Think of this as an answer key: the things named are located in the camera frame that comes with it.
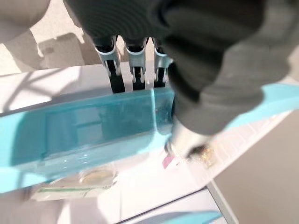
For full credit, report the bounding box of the yellow capsule pack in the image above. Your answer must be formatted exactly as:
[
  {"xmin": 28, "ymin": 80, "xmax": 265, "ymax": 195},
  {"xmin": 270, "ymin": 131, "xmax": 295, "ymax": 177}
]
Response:
[{"xmin": 186, "ymin": 147, "xmax": 215, "ymax": 169}]

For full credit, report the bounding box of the drawer with blue front handle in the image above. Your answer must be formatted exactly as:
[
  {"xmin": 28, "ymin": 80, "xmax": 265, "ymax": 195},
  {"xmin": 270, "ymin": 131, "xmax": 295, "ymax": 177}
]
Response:
[{"xmin": 0, "ymin": 65, "xmax": 299, "ymax": 210}]

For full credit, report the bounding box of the pink medicine box red logo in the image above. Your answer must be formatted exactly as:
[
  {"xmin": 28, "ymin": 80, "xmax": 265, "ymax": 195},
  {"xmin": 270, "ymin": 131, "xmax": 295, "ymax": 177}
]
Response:
[{"xmin": 162, "ymin": 153, "xmax": 176, "ymax": 170}]

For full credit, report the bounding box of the left robot hand dark palm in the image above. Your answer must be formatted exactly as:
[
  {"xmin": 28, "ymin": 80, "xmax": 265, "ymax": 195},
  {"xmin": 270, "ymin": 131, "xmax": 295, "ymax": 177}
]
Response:
[{"xmin": 63, "ymin": 0, "xmax": 299, "ymax": 161}]

